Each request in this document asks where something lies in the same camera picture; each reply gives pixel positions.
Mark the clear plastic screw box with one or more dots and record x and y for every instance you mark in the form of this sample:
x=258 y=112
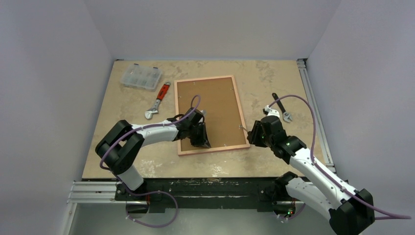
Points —
x=142 y=77

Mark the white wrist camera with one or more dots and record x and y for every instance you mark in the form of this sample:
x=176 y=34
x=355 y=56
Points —
x=269 y=111
x=202 y=112

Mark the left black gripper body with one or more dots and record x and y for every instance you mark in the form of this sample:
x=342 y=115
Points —
x=191 y=130

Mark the aluminium frame rail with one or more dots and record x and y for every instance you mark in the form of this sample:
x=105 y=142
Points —
x=256 y=80

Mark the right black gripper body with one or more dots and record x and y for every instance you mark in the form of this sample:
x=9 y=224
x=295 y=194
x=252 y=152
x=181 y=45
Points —
x=256 y=134

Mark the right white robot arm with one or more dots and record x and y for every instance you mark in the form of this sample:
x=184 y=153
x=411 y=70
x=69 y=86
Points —
x=347 y=209

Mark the red handled adjustable wrench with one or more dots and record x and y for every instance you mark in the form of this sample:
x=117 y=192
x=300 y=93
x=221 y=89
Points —
x=155 y=108

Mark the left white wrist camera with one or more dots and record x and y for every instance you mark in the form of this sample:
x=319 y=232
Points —
x=202 y=112

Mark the black adjustable wrench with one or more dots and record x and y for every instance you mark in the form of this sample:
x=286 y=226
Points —
x=286 y=115

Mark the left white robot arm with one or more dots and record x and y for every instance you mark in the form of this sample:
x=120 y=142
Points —
x=120 y=146

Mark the pink picture frame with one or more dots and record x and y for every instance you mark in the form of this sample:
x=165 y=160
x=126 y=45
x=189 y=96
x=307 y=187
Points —
x=219 y=97

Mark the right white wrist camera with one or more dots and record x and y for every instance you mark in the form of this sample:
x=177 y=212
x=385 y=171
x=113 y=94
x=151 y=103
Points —
x=269 y=111

